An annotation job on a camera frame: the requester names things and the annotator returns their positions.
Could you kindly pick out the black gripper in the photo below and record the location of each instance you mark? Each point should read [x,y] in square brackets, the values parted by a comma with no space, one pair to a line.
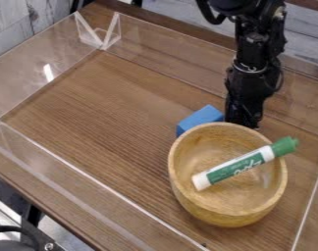
[249,87]

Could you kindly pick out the blue foam block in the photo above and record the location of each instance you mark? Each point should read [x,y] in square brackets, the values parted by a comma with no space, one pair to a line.
[207,115]

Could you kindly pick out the light wooden bowl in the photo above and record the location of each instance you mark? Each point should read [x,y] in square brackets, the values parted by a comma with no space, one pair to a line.
[240,200]

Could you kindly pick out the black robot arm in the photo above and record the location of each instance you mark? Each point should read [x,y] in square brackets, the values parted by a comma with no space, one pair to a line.
[259,30]

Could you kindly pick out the green and white marker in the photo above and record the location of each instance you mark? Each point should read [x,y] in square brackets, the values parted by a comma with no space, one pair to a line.
[245,162]

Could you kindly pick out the clear acrylic tray wall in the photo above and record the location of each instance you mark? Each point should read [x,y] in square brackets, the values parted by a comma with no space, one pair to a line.
[93,93]

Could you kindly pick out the black metal bracket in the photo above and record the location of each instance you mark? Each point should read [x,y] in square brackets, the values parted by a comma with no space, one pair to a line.
[47,244]

